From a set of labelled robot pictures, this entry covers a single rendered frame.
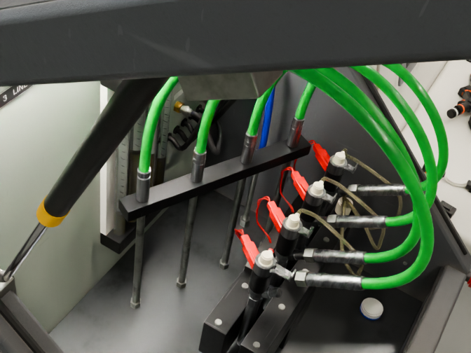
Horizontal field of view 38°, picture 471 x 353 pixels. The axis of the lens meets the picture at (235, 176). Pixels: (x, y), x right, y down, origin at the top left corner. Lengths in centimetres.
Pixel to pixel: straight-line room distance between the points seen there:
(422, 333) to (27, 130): 67
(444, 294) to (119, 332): 54
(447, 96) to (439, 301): 52
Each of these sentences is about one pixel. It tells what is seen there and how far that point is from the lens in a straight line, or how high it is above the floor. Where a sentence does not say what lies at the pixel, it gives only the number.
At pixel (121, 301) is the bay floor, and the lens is 120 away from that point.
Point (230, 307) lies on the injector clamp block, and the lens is 103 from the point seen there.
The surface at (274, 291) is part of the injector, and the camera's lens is 94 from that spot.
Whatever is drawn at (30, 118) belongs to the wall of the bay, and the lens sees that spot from 82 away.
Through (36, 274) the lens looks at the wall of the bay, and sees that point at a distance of 102.
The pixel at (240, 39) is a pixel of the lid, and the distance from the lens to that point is 24.
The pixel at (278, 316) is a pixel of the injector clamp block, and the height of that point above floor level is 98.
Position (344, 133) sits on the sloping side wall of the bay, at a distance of 113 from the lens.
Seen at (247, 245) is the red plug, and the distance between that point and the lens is 96.
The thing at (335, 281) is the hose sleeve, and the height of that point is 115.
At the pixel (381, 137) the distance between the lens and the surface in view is 70.
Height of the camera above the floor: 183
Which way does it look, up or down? 45 degrees down
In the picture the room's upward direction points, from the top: 11 degrees clockwise
